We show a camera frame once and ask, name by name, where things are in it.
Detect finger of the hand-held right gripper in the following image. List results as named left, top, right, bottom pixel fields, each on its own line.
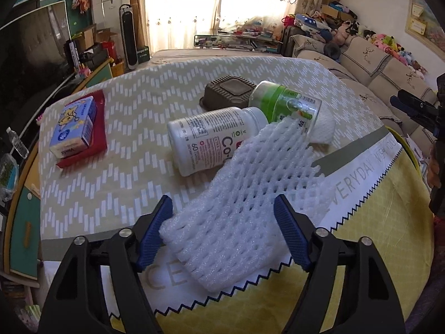
left=390, top=90, right=437, bottom=121

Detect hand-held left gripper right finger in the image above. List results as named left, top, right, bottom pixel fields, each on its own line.
left=273, top=194, right=407, bottom=334

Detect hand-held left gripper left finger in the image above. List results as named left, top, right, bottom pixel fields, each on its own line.
left=36, top=195, right=174, bottom=334

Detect yellow rim trash bin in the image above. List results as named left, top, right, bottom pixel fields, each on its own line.
left=384, top=125, right=430, bottom=181

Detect large white foam net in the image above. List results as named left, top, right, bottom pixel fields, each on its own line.
left=159, top=118, right=336, bottom=293

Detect beige covered sofa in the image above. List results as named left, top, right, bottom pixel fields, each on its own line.
left=281, top=26, right=445, bottom=147

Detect pile of plush toys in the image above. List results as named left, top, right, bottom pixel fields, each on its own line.
left=283, top=7, right=428, bottom=73

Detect small white foam net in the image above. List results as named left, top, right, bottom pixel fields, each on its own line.
left=311, top=106, right=336, bottom=146

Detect white supplement bottle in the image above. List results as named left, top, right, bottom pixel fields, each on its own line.
left=167, top=107, right=269, bottom=177

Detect flat red box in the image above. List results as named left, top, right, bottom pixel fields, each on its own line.
left=56, top=89, right=108, bottom=168

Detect green label clear jar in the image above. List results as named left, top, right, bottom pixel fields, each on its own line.
left=249, top=81, right=322, bottom=136

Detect small blue box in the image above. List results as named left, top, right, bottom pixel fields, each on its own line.
left=49, top=96, right=97, bottom=159

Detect bookshelf with books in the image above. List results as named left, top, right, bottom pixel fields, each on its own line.
left=0, top=275, right=42, bottom=334

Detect brown plastic tray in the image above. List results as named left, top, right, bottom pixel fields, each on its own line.
left=199, top=75, right=258, bottom=111

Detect plastic bag of greens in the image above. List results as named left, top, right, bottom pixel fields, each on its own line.
left=0, top=153, right=19, bottom=202

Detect clear water bottle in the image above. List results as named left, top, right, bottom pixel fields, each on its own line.
left=6, top=127, right=29, bottom=159

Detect green box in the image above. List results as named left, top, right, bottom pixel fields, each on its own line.
left=135, top=46, right=151, bottom=65

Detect glass coffee table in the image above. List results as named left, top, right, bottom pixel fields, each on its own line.
left=193, top=30, right=284, bottom=54

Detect beige floral sheet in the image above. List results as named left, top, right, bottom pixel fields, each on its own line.
left=148, top=47, right=284, bottom=65

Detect black white tower fan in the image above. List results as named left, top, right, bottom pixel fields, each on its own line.
left=119, top=4, right=139, bottom=71

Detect small cardboard box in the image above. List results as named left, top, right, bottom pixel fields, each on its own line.
left=81, top=24, right=98, bottom=51

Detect large flat screen television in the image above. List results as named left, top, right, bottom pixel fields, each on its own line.
left=0, top=0, right=72, bottom=126

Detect white standing air conditioner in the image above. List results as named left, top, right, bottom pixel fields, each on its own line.
left=92, top=0, right=134, bottom=42

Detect beige sheer curtains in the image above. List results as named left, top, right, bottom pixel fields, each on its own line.
left=130, top=0, right=327, bottom=39

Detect framed wall picture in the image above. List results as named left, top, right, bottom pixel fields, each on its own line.
left=405, top=0, right=440, bottom=44

